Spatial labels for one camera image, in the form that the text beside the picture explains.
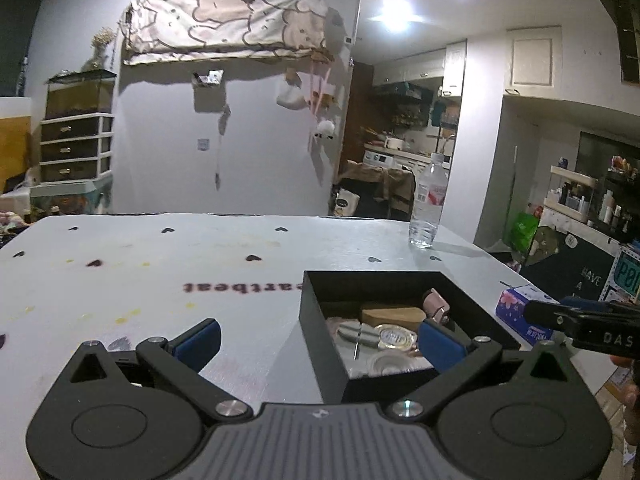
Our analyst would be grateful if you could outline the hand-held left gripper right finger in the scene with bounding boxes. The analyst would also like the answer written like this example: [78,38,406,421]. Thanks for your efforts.
[384,319,575,421]

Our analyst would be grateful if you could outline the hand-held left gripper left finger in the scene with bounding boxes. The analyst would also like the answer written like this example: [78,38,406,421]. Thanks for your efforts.
[67,318,254,423]

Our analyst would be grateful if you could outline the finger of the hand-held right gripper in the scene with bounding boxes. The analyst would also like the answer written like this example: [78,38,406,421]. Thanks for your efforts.
[560,296,609,310]
[523,300,576,332]

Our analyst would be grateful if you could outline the pink hair claw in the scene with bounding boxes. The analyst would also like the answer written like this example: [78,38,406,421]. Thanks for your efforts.
[422,288,453,331]

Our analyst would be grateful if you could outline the round gold rim tin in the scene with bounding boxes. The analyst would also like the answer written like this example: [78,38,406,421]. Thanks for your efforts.
[373,323,418,352]

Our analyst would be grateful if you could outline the clear round lid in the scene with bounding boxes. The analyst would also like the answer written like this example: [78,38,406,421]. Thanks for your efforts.
[367,350,417,374]

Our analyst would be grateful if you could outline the oval wooden box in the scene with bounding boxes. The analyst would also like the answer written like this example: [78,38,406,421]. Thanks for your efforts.
[360,302,427,328]

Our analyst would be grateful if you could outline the silver metal tool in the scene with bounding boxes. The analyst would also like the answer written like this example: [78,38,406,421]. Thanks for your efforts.
[330,321,381,360]

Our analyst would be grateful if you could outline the black cardboard box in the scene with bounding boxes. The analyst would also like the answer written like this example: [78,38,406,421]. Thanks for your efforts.
[299,270,521,406]

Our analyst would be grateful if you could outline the person's right hand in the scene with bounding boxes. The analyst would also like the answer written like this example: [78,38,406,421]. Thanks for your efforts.
[622,360,640,444]

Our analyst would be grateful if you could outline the blue floral tissue pack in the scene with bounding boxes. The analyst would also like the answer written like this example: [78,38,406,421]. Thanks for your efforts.
[495,285,556,346]

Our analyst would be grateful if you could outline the black letter board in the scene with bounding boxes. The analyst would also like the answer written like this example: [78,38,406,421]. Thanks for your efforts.
[520,230,618,306]

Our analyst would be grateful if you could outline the teal sign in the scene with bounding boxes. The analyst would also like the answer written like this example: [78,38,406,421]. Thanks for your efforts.
[612,252,640,302]

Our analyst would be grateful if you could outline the green plastic bag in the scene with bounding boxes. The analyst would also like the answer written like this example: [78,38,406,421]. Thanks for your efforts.
[509,212,541,253]

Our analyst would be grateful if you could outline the grey heart print table mat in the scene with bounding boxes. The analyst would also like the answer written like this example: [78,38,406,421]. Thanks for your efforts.
[0,214,640,480]

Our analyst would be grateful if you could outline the white shelf with bottles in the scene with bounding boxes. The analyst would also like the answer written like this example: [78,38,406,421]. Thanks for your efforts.
[542,165,599,226]

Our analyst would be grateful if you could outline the clear plastic water bottle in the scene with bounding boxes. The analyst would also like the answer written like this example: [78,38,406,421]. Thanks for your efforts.
[409,152,449,250]

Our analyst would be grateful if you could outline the white bag with black logo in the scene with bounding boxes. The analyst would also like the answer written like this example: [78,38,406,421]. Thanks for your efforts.
[332,190,361,217]

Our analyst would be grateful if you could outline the chair with brown cloth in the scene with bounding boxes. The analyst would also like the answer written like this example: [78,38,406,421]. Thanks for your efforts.
[337,160,416,221]

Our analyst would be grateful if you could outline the pile of plush toys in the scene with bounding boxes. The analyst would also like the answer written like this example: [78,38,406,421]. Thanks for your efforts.
[0,210,31,237]

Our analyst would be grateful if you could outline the white plastic drawer unit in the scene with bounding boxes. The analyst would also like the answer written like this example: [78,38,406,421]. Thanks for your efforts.
[39,112,115,183]

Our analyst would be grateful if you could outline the white high cabinet door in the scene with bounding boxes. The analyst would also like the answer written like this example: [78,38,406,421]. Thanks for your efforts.
[505,27,562,96]

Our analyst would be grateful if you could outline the white hanging bag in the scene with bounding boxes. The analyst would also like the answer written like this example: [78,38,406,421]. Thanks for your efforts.
[276,80,307,111]

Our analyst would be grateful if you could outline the glass fish tank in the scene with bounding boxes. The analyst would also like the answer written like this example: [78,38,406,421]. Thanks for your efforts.
[45,70,117,121]

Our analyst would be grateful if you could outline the dried flowers in vase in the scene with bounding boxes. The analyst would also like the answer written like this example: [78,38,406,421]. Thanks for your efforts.
[80,27,116,73]

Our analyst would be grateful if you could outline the ceiling light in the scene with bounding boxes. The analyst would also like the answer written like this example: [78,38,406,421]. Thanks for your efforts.
[379,0,414,27]

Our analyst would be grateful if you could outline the white kitchen wall cabinets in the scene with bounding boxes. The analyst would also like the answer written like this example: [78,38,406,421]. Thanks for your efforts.
[372,40,468,97]

